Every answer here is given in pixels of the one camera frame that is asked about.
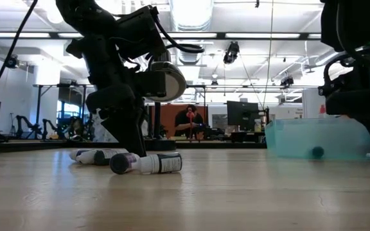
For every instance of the teal translucent plastic bin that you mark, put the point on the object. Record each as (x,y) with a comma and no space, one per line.
(294,138)

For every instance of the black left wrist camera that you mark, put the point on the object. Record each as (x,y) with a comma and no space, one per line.
(140,32)

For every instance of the small green food coloring bottle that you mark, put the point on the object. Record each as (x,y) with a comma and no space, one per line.
(317,151)

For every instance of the black aluminium table frame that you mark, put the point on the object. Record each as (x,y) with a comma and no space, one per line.
(27,147)

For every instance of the black computer monitor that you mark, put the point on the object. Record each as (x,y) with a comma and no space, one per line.
(241,112)

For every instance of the black ceiling spotlight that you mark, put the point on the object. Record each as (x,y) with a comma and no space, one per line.
(11,61)
(231,53)
(287,81)

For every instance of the background black robot arm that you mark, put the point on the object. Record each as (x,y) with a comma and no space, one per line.
(27,125)

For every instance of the red tool on stand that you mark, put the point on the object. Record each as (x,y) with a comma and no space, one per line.
(190,114)

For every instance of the white round pillar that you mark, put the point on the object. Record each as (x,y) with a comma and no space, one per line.
(310,102)

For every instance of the small blue food coloring bottle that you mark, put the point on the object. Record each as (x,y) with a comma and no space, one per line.
(83,156)

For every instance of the orange partition panel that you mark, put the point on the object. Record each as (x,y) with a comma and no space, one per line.
(165,118)

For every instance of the person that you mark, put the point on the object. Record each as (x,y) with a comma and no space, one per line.
(183,122)

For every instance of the silver ventilation duct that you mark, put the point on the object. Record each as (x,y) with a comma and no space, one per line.
(191,16)

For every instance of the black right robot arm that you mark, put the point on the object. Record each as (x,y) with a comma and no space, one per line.
(355,22)

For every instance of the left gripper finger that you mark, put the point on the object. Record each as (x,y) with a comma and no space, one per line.
(130,131)
(111,101)

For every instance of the black desk lamp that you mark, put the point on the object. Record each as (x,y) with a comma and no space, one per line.
(175,83)

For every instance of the large red food coloring bottle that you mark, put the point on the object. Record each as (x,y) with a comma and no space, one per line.
(322,110)

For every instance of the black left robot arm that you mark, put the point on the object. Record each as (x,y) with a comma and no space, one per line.
(85,16)

